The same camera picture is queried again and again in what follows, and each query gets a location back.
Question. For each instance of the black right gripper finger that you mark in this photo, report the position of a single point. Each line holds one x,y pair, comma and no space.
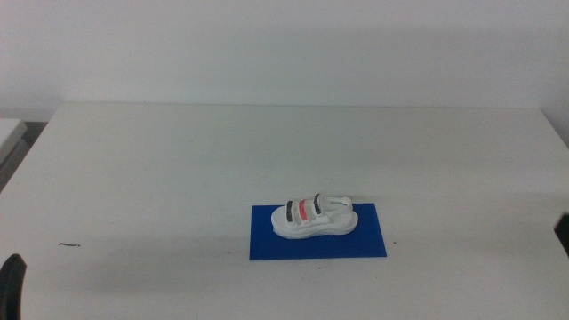
564,233

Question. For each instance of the small dark thread scrap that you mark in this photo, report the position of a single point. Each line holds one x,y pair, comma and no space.
69,244

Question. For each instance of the blue rectangular mat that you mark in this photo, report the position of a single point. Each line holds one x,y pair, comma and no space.
266,244

